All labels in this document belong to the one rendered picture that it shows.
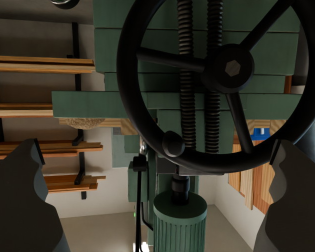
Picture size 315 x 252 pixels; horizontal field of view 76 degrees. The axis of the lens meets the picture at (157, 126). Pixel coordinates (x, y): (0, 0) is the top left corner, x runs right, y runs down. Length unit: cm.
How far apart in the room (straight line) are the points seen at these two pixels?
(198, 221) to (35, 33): 291
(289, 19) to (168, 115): 34
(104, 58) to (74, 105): 12
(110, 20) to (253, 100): 35
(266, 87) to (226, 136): 18
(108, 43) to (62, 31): 263
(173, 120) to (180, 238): 42
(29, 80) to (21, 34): 55
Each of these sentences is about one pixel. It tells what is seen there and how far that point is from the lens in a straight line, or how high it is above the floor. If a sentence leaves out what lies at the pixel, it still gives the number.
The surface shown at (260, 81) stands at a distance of 51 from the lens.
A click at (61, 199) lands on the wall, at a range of 342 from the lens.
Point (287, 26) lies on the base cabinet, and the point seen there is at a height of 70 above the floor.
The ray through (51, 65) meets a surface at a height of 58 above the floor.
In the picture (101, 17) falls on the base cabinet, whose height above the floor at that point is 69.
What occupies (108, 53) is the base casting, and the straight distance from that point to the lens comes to 47.
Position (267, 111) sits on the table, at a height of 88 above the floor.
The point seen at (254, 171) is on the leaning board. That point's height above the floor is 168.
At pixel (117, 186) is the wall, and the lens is 324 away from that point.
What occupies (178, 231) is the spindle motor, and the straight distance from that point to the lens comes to 68.
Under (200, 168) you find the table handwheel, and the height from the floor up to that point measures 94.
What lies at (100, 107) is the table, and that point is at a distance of 47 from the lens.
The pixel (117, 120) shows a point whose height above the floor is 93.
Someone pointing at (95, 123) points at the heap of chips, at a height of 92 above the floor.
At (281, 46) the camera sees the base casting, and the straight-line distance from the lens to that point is 54.
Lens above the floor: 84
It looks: 10 degrees up
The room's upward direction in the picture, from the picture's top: 179 degrees counter-clockwise
